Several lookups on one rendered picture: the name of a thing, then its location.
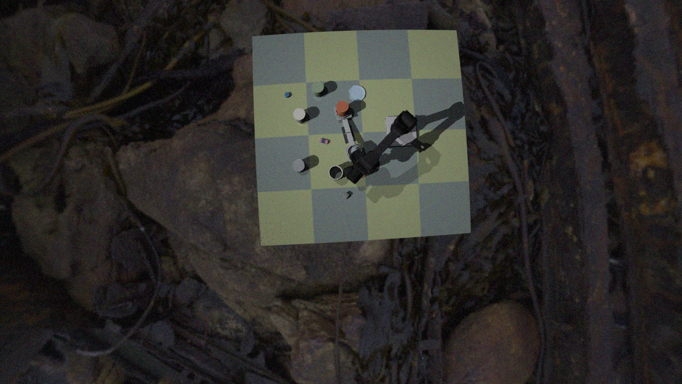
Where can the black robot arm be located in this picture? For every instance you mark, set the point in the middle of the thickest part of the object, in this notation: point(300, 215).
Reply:
point(402, 125)

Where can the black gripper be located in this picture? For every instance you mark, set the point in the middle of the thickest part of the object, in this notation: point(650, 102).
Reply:
point(348, 169)

